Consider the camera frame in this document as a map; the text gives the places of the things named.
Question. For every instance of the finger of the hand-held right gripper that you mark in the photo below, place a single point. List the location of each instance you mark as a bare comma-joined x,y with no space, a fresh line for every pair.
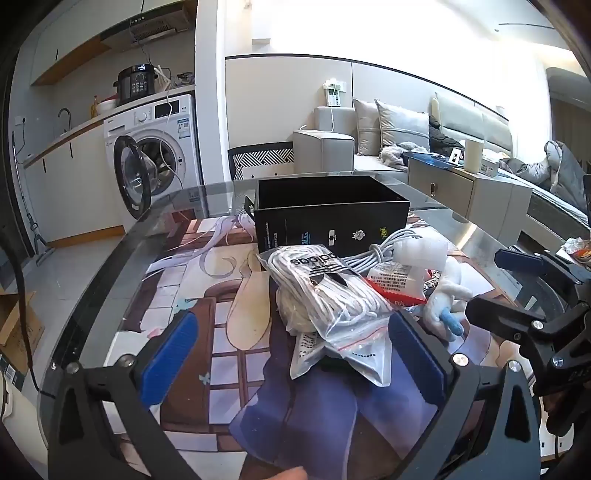
503,318
521,261

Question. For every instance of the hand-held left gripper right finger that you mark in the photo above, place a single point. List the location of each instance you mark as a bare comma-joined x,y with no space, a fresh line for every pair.
415,364

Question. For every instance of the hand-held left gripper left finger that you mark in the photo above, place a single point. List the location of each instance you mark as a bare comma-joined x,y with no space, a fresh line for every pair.
171,360

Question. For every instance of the white plush toy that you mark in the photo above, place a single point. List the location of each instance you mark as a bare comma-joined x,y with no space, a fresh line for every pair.
443,295

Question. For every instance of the white packet with red label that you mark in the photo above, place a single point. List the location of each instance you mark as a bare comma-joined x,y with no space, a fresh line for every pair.
397,281

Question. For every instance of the white medicine packet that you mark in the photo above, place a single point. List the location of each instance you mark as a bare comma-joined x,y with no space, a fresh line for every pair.
314,355

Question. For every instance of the black cardboard box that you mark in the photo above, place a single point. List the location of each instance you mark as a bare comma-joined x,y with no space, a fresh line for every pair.
332,217

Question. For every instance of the crumpled snack packet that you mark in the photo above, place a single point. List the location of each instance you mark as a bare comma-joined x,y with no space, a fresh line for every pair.
575,251

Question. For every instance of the printed desk mat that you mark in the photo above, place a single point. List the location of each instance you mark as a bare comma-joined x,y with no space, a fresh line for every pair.
194,286

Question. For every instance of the grey down jacket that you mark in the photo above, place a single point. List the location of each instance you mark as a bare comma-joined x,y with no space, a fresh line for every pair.
563,175

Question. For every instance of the beige coffee table cabinet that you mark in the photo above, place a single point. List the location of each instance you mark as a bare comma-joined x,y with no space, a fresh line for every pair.
452,189

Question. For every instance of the tissue box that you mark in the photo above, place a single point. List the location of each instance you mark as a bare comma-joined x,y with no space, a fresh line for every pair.
489,166

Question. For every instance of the cream cylindrical cup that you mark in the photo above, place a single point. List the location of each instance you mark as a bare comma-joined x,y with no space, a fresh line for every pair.
473,157

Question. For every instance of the small white card stand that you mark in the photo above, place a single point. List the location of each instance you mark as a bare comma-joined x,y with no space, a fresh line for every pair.
455,157

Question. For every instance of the black jacket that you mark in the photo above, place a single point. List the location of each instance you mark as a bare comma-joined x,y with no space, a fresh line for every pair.
445,141

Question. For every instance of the beige curtain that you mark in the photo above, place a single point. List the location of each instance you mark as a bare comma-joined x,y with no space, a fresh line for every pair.
570,115

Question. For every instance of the brown cardboard box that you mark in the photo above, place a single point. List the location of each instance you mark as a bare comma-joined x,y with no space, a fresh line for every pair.
18,327

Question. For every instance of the grey cloth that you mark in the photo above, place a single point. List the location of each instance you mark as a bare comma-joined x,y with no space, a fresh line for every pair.
392,154

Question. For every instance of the grey sofa pillow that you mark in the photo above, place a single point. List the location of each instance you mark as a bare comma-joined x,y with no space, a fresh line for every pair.
365,124
401,124

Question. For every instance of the kitchen counter cabinet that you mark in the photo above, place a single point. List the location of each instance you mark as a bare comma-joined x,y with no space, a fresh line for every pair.
83,184

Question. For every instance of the chair with patterned back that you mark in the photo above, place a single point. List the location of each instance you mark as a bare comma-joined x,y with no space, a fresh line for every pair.
261,161

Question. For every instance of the light grey sofa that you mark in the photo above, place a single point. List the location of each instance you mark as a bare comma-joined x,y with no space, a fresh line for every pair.
332,147

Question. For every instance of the white washing machine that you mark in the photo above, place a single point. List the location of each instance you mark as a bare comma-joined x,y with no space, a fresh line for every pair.
157,120

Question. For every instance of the white bowl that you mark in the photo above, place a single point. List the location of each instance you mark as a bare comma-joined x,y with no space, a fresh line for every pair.
105,107

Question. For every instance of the black kitchen faucet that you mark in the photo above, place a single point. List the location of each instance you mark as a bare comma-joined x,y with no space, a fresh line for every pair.
68,115

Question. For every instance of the black pressure cooker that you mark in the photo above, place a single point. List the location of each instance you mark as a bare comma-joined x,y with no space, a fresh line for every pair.
136,85

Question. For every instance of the range hood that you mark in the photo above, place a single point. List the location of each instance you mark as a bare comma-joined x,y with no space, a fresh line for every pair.
152,30

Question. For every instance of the white wall phone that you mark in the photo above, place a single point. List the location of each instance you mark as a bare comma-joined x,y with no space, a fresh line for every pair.
333,94

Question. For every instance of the wall cabinet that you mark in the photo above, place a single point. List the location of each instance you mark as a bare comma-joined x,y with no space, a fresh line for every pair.
83,32

